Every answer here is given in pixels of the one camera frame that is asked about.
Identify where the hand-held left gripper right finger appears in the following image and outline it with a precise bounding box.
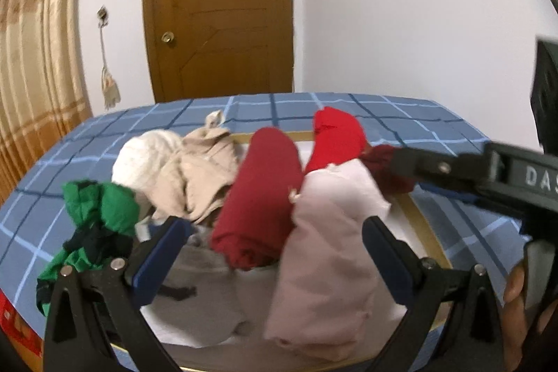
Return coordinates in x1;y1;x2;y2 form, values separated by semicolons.
362;216;519;372

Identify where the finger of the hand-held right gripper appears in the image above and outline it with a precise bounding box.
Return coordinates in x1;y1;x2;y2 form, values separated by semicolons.
389;146;492;188
420;181;522;223

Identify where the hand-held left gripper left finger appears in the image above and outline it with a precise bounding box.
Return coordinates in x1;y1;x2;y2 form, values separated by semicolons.
44;216;193;372

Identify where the pale pink underwear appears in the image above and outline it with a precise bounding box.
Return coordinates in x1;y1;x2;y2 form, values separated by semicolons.
263;160;392;360

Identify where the light wooden tray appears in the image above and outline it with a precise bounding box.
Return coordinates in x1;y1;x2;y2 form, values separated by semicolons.
105;130;455;372

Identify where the dark red underwear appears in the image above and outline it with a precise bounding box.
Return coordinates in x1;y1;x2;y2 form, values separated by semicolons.
208;127;305;272
360;144;416;195

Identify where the white printed underwear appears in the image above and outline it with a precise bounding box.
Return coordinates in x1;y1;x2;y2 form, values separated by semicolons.
138;224;280;347

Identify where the green and black underwear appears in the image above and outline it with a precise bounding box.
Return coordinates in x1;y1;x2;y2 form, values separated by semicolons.
36;179;141;317

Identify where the beige underwear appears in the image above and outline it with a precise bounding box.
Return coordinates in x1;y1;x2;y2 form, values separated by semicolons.
149;109;240;225

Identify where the white dotted underwear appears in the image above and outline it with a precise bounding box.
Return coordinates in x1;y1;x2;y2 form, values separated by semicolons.
111;129;184;192

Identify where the bright red underwear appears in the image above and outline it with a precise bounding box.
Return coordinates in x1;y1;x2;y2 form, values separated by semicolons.
304;107;368;174

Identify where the person's right hand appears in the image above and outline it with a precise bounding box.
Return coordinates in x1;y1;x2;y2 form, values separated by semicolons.
501;265;558;372

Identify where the blue plaid tablecloth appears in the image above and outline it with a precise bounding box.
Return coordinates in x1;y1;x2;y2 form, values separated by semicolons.
0;92;558;372

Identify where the red bag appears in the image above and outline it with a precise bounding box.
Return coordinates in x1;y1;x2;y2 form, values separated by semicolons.
0;293;45;356

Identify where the beige striped curtain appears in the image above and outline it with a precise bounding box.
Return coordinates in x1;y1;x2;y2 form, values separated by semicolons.
0;0;95;205

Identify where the wall hook with tassel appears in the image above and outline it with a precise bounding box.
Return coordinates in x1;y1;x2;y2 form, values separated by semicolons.
96;5;123;110

